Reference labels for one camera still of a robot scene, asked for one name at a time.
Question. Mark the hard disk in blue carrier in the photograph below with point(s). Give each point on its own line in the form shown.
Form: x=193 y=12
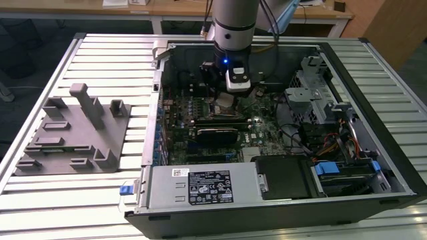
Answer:
x=327 y=168

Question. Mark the grey power supply box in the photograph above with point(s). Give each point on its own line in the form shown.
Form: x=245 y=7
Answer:
x=160 y=190

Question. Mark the green motherboard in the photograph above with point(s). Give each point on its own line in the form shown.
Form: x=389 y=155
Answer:
x=269 y=140

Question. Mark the small white box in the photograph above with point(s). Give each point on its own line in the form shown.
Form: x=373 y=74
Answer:
x=137 y=2

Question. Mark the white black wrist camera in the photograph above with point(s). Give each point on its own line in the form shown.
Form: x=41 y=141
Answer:
x=237 y=82

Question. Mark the silver square CPU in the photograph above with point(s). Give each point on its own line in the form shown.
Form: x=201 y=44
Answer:
x=226 y=101

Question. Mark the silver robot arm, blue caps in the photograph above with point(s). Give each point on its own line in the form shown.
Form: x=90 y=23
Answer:
x=233 y=25

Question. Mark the black graphics card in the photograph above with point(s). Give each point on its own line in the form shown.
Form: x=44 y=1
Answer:
x=216 y=136

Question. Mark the wooden desk, white frame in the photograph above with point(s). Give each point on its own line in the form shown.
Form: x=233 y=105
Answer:
x=116 y=12

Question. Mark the round coin cell battery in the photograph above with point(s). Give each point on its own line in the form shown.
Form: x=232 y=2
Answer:
x=260 y=93

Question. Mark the silver metal drive cage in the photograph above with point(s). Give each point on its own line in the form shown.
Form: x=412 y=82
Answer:
x=300 y=96

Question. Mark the CPU socket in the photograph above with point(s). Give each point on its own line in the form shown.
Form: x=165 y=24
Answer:
x=210 y=115

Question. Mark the small black box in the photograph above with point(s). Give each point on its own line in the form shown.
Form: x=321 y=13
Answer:
x=339 y=6

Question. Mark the grey plastic parts rack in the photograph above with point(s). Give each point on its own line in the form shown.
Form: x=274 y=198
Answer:
x=80 y=140

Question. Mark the black RAM slot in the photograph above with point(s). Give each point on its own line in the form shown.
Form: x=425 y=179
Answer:
x=220 y=127
x=220 y=124
x=220 y=120

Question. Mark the white paper sheet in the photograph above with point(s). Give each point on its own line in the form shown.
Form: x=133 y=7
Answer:
x=114 y=3

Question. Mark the wooden cabinet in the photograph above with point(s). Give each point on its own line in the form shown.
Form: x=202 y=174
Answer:
x=393 y=25

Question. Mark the black open PC case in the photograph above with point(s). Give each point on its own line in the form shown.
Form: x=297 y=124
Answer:
x=266 y=222

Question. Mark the silver finned chipset heatsink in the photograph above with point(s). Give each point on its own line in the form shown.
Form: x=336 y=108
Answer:
x=250 y=152

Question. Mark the black expansion slot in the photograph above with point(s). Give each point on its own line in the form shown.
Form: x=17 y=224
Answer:
x=206 y=158

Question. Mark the blue plastic latch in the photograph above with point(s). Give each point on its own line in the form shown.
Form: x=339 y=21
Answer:
x=125 y=190

